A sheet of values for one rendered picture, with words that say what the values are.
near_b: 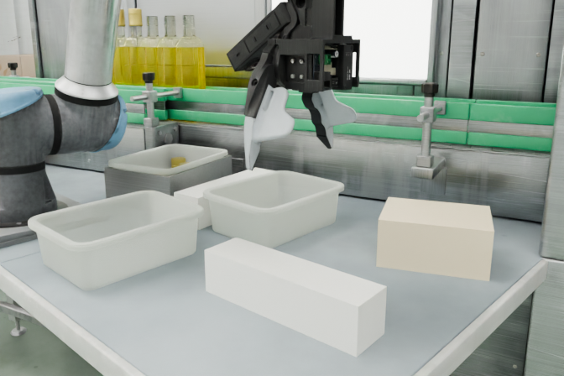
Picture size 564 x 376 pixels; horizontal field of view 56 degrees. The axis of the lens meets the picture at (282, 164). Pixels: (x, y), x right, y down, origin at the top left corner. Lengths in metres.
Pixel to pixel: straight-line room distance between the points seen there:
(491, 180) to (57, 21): 1.45
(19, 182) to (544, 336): 0.92
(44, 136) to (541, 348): 0.92
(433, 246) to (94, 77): 0.66
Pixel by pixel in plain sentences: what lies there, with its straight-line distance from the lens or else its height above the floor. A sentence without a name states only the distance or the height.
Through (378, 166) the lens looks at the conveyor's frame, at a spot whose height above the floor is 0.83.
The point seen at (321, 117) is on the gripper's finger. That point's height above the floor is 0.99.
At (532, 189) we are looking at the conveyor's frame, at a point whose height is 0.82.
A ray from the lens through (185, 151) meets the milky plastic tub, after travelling 1.26.
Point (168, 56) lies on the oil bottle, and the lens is 1.38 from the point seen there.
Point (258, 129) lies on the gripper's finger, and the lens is 0.55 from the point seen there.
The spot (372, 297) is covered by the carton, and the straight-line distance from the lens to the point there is 0.60.
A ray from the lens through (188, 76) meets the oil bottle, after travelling 1.35.
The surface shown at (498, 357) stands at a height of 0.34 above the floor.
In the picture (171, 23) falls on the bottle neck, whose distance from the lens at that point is 1.40.
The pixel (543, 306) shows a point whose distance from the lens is 0.97.
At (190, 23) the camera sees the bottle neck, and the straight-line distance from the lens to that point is 1.37.
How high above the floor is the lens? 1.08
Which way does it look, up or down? 13 degrees down
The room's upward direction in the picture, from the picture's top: straight up
